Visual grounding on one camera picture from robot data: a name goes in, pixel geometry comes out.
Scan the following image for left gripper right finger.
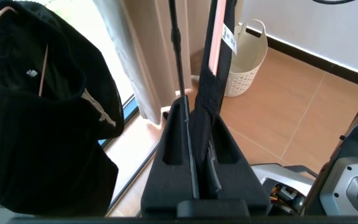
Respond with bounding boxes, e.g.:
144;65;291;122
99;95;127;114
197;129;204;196
208;114;270;218

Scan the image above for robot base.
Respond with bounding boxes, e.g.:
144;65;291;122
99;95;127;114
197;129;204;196
250;77;358;217

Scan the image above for beige curtain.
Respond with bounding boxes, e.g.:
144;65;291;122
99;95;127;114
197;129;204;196
93;0;213;125

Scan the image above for black garment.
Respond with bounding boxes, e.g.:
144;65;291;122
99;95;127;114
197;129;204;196
188;0;239;200

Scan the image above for black cable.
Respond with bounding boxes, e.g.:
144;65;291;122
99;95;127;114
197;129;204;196
311;0;357;5

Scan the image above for white laundry basket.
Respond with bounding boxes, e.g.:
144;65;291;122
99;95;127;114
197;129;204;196
224;19;269;98

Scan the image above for black clothes rack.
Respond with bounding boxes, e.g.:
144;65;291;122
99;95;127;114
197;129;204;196
106;0;186;218

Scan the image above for black shorts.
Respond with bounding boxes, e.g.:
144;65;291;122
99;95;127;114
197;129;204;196
0;0;126;217

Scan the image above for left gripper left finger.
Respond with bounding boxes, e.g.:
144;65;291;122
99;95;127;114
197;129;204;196
140;95;200;218

